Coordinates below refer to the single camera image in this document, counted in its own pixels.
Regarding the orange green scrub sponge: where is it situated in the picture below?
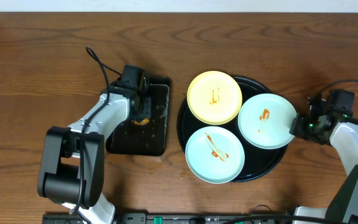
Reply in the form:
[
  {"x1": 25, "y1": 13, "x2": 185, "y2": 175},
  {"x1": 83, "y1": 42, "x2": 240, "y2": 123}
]
[{"x1": 132, "y1": 118, "x2": 150, "y2": 126}]

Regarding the light blue plate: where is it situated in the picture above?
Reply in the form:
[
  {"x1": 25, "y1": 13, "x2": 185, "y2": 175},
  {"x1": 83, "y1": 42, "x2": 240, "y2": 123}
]
[
  {"x1": 238, "y1": 93, "x2": 296, "y2": 150},
  {"x1": 185, "y1": 126, "x2": 246, "y2": 184}
]

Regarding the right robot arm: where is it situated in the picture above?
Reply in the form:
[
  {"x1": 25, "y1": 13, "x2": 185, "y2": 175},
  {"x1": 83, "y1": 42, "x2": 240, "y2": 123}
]
[{"x1": 290, "y1": 112, "x2": 358, "y2": 223}]

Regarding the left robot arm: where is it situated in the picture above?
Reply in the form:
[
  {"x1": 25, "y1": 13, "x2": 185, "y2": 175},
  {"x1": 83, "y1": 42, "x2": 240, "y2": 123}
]
[{"x1": 37, "y1": 93, "x2": 151, "y2": 223}]

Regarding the black rectangular water tray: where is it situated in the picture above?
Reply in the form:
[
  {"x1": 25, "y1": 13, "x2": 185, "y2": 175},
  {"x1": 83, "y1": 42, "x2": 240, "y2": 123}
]
[{"x1": 106, "y1": 76, "x2": 171, "y2": 156}]

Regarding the black round serving tray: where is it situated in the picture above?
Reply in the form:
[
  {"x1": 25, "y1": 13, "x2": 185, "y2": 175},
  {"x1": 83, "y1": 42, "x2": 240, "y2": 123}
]
[{"x1": 177, "y1": 76, "x2": 288, "y2": 182}]

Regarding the yellow dirty plate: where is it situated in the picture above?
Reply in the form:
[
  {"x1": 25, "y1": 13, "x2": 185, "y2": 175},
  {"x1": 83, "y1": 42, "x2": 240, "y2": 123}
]
[{"x1": 186, "y1": 71, "x2": 242, "y2": 125}]

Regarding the light blue plate front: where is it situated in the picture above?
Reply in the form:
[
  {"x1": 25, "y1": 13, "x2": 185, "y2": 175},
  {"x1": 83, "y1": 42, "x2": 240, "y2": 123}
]
[{"x1": 185, "y1": 126, "x2": 246, "y2": 184}]

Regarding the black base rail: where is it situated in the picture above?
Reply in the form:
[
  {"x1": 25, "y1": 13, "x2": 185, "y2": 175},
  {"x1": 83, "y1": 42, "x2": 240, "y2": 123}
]
[{"x1": 41, "y1": 212, "x2": 358, "y2": 224}]

